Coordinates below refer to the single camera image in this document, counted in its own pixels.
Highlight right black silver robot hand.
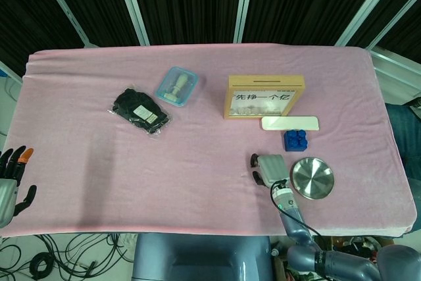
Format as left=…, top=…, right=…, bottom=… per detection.
left=250, top=153, right=292, bottom=190

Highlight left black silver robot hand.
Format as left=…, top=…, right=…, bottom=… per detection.
left=0, top=145, right=37, bottom=229

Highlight blue toy building block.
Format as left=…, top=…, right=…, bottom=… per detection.
left=283, top=129, right=312, bottom=153

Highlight round steel plate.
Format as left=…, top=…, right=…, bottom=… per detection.
left=289, top=157, right=335, bottom=200

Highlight white pink flat case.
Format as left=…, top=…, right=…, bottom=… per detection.
left=261, top=115, right=320, bottom=132

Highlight pink table cloth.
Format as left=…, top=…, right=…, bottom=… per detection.
left=0, top=45, right=416, bottom=238

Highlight grey blue robot torso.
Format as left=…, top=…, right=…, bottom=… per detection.
left=133, top=233, right=274, bottom=281

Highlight beige wooden stamp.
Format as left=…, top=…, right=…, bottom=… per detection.
left=163, top=74, right=189, bottom=100

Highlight clear box with blue lid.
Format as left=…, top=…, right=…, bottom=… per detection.
left=155, top=66, right=200, bottom=108

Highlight blue denim trouser leg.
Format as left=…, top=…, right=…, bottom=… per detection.
left=384, top=102, right=421, bottom=178

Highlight plastic bag of black items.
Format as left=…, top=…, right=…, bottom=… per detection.
left=108, top=87, right=174, bottom=137

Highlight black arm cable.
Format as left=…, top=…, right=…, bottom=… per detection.
left=271, top=188, right=326, bottom=239

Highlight wooden frame coin bank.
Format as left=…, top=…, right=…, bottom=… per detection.
left=223, top=75, right=306, bottom=120

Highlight black floor cables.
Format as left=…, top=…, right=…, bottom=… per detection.
left=0, top=234, right=136, bottom=281

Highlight white partition post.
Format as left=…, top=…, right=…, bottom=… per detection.
left=232, top=0, right=257, bottom=45
left=111, top=0, right=151, bottom=47
left=32, top=0, right=99, bottom=49
left=335, top=0, right=401, bottom=48

